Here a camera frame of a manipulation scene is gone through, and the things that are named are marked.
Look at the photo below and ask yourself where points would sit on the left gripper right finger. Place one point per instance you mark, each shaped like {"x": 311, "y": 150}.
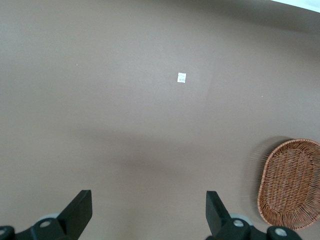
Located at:
{"x": 217, "y": 217}

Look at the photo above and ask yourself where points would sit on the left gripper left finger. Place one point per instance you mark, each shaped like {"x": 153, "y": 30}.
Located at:
{"x": 75, "y": 215}

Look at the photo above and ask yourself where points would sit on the brown wicker basket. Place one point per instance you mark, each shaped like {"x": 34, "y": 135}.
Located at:
{"x": 290, "y": 185}

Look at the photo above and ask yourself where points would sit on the small square sticker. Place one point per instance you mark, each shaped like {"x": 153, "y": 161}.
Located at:
{"x": 181, "y": 77}

